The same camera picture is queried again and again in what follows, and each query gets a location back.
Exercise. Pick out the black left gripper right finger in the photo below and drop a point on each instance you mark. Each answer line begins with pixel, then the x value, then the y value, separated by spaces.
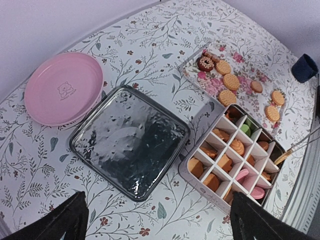
pixel 250 221

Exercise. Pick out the silver tin lid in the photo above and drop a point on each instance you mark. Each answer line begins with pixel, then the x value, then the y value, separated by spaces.
pixel 130 140

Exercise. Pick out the metal tongs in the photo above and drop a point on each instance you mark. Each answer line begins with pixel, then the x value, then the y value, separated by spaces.
pixel 302 143

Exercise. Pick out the dark blue mug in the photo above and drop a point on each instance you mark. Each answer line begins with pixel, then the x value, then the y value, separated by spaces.
pixel 304 69

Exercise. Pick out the small swirl butter cookie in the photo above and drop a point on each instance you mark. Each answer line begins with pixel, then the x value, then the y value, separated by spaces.
pixel 238 147

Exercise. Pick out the chocolate sprinkle donut cookie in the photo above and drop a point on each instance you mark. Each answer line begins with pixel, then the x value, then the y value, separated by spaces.
pixel 205 64

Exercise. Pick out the pink plate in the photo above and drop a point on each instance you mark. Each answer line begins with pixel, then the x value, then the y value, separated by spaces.
pixel 63 88

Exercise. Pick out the brown flower donut cookie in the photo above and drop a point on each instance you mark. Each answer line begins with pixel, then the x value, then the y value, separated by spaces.
pixel 212 56

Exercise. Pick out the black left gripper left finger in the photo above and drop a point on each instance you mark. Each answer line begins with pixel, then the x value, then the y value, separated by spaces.
pixel 68 221

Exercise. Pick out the pink divided cookie tin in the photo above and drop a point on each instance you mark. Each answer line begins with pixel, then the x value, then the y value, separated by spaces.
pixel 222 164

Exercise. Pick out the green sandwich cookie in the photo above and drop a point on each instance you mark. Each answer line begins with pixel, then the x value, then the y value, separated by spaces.
pixel 246 129

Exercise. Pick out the pink sandwich cookie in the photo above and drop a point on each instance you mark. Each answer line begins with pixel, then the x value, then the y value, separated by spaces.
pixel 257 193
pixel 242 174

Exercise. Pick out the floral cookie tray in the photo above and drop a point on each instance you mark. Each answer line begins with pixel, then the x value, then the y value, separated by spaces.
pixel 257 94

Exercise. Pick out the round cracker cookie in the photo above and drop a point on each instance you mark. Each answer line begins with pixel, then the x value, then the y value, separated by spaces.
pixel 223 67
pixel 231 82
pixel 227 97

